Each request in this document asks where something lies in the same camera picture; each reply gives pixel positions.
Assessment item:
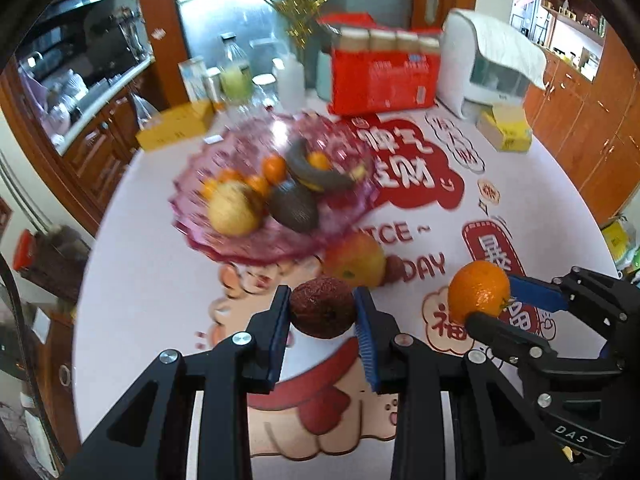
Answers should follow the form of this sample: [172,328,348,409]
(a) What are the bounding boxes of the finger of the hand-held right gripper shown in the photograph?
[507,274,572,312]
[467,312,557,362]

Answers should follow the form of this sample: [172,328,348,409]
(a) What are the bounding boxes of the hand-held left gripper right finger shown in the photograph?
[352,287,568,480]

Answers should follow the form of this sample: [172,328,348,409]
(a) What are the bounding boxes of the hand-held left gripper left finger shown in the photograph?
[75,285,294,480]

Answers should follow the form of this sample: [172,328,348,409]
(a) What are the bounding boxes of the dark red passion fruit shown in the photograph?
[288,275,357,340]

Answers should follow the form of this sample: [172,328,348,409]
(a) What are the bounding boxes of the large orange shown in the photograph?
[447,259,512,331]

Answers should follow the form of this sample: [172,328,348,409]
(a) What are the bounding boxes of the pink glass fruit bowl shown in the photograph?
[169,112,382,264]

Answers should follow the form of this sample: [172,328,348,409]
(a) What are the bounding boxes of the yellow speckled pear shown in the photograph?
[207,182,262,237]

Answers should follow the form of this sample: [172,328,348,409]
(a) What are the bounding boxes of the dark overripe banana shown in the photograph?
[284,139,369,192]

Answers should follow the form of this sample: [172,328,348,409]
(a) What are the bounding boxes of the red lychee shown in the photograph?
[384,254,407,286]

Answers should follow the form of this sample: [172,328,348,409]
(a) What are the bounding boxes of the red yellow apple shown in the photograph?
[323,232,387,289]

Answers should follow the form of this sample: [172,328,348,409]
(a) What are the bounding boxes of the yellow green bags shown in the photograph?
[602,217,640,281]

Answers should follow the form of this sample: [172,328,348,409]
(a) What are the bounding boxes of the dark green avocado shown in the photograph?
[264,182,320,234]

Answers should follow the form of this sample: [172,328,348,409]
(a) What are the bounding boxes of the yellow tissue box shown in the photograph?
[475,104,534,153]

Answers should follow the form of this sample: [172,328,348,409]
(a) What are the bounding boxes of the wooden shelf cabinet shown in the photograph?
[509,0,640,222]

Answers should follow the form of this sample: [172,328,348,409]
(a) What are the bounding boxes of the white tabletop appliance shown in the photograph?
[442,9,549,122]

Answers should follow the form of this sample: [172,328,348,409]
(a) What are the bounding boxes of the yellow tin box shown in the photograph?
[135,99,214,152]

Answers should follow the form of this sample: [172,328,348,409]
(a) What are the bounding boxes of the glass jar gold lid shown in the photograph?
[252,73,279,107]

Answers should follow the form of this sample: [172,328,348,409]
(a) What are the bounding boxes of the red lid jar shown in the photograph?
[12,229,92,292]

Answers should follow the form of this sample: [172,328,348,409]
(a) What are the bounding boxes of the white plastic bottle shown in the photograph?
[272,54,306,111]

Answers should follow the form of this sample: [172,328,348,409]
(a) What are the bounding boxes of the white towel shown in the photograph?
[469,12,549,92]

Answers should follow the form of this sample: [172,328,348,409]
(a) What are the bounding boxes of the small gold can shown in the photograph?
[203,67,226,111]

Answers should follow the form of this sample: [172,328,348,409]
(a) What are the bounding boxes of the wooden base cabinets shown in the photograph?
[54,59,157,232]

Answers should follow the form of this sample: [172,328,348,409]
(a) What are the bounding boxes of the teal canister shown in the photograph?
[314,55,336,104]

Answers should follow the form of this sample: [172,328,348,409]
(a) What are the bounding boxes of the white plastic bag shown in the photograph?
[128,92,162,127]

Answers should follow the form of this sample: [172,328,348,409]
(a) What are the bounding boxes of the clear bottle black cap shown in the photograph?
[218,32,254,106]

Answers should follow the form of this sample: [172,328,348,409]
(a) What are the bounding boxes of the white blue carton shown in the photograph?
[178,57,209,106]

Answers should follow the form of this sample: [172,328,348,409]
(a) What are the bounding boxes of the red pack of drink bottles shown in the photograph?
[317,12,444,116]

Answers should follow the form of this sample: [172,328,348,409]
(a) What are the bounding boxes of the frosted glass door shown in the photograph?
[170,0,417,88]

